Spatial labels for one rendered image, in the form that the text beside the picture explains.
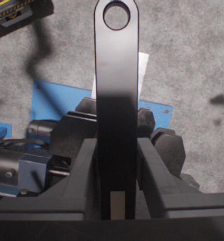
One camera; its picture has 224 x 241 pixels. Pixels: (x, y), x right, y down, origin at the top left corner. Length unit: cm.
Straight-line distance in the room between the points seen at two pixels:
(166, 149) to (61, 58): 126
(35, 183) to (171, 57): 143
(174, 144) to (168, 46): 115
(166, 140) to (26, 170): 54
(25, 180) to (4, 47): 134
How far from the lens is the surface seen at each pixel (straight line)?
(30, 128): 123
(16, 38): 183
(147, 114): 114
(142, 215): 35
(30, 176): 76
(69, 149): 69
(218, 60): 189
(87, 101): 110
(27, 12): 169
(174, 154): 72
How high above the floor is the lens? 161
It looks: 75 degrees down
